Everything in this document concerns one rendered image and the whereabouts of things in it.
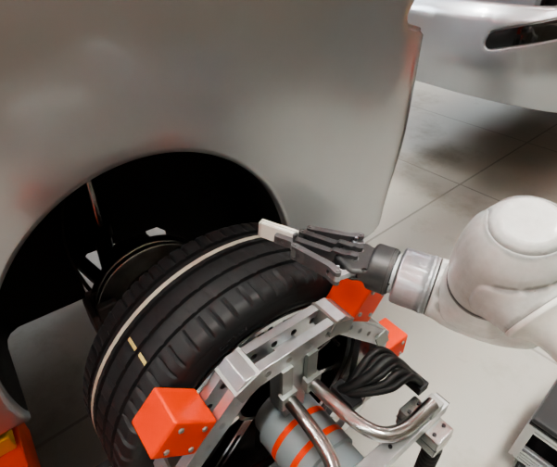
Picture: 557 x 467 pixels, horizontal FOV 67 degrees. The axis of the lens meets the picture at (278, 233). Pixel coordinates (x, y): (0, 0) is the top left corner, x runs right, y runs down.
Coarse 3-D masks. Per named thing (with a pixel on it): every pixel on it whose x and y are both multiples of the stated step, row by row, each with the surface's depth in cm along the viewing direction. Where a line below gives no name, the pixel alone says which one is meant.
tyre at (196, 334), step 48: (192, 240) 86; (144, 288) 80; (192, 288) 77; (240, 288) 75; (288, 288) 77; (96, 336) 82; (144, 336) 75; (192, 336) 70; (240, 336) 74; (144, 384) 70; (192, 384) 72; (96, 432) 85
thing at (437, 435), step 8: (416, 400) 82; (400, 408) 81; (408, 408) 81; (400, 416) 81; (440, 424) 78; (448, 424) 78; (432, 432) 77; (440, 432) 77; (448, 432) 77; (416, 440) 80; (424, 440) 78; (432, 440) 76; (440, 440) 76; (448, 440) 79; (424, 448) 79; (432, 448) 77; (440, 448) 78; (432, 456) 78
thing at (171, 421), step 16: (160, 400) 63; (176, 400) 65; (192, 400) 67; (144, 416) 64; (160, 416) 62; (176, 416) 61; (192, 416) 64; (208, 416) 66; (144, 432) 63; (160, 432) 61; (176, 432) 61; (192, 432) 64; (208, 432) 67; (160, 448) 61; (176, 448) 63; (192, 448) 65
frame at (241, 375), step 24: (312, 312) 78; (336, 312) 78; (264, 336) 73; (288, 336) 76; (312, 336) 73; (360, 336) 86; (384, 336) 93; (240, 360) 69; (264, 360) 69; (288, 360) 73; (360, 360) 103; (216, 384) 69; (240, 384) 67; (216, 408) 68; (240, 408) 69; (360, 408) 107; (216, 432) 68; (192, 456) 68
